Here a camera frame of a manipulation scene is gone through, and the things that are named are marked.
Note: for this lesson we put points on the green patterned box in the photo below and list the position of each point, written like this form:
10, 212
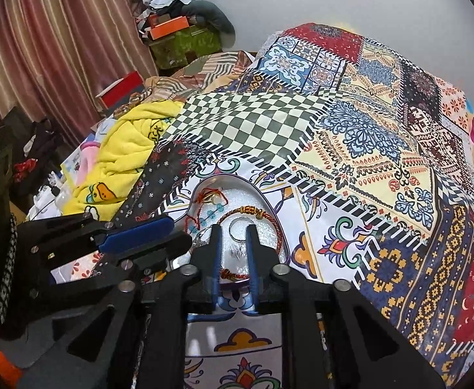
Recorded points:
178, 49

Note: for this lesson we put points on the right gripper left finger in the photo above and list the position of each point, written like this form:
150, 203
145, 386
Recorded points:
204, 286

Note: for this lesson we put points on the red and white box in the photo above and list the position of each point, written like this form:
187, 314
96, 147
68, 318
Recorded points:
119, 92

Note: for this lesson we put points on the striped brown blanket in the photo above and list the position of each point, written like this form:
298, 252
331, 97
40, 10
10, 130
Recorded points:
203, 74

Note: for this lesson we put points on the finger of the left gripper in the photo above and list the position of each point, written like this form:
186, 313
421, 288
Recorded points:
144, 232
156, 255

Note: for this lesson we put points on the pile of clothes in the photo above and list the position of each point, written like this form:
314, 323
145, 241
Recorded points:
200, 13

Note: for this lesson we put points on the colourful patchwork bedspread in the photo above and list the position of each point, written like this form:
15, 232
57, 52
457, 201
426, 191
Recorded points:
379, 155

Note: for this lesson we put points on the orange box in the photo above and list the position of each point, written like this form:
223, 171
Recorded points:
171, 26

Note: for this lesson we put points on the yellow duck towel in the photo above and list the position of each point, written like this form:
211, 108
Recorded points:
121, 159

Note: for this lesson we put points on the striped curtain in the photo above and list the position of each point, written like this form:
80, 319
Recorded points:
57, 55

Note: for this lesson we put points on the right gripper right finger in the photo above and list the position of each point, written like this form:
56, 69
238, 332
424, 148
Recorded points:
268, 278

